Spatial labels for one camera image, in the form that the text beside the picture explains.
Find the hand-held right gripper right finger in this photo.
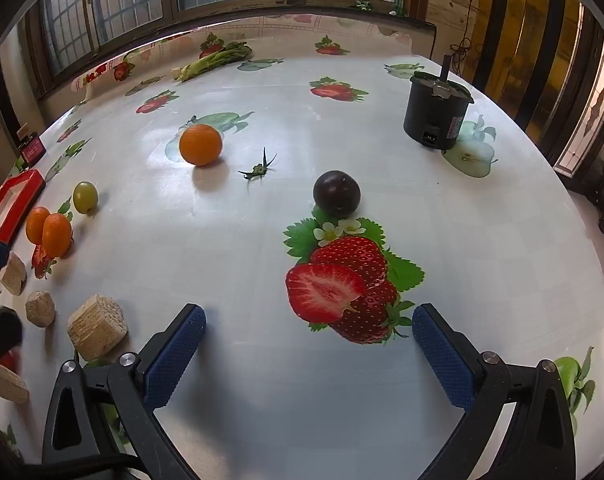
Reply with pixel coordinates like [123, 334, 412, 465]
[412, 303, 578, 480]

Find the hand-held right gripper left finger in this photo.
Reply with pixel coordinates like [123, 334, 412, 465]
[42, 303, 207, 480]

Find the orange kumquat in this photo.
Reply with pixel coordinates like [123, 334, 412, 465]
[42, 213, 73, 259]
[26, 206, 51, 246]

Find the red rectangular tray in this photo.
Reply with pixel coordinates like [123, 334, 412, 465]
[0, 169, 46, 318]

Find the large beige sugarcane piece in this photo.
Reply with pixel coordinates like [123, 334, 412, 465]
[66, 295, 129, 362]

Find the orange mandarin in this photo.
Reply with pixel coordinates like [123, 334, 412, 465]
[179, 124, 223, 167]

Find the green round fruit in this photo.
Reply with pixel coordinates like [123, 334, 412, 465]
[72, 181, 99, 215]

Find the dark red jar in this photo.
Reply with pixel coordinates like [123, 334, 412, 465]
[19, 131, 47, 166]

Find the dark purple plum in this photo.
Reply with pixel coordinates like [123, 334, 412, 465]
[313, 170, 361, 219]

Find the green fruit stem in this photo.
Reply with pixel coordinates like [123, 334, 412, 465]
[238, 147, 277, 181]

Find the black cylindrical motor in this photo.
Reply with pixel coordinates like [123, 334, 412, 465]
[403, 52, 475, 151]

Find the fruit-print tablecloth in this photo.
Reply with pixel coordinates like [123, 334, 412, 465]
[0, 12, 604, 480]

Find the stained glass door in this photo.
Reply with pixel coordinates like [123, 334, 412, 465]
[552, 35, 604, 181]

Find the green leafy vegetable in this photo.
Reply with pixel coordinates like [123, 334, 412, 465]
[177, 42, 253, 82]

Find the yellow wooden panel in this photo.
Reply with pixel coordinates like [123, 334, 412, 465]
[469, 0, 583, 126]

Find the dark hanging cable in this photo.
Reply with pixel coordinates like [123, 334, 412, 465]
[449, 0, 478, 68]

